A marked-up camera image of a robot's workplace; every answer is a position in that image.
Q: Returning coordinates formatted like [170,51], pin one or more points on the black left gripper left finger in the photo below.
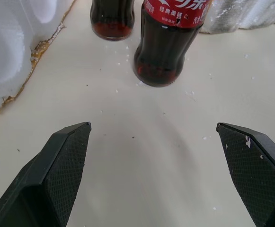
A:
[45,179]

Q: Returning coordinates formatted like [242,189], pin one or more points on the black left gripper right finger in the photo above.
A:
[253,172]

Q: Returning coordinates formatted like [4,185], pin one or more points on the white foam block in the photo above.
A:
[11,47]

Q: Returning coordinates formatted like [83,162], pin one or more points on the cola bottle with red label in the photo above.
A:
[112,21]
[161,49]

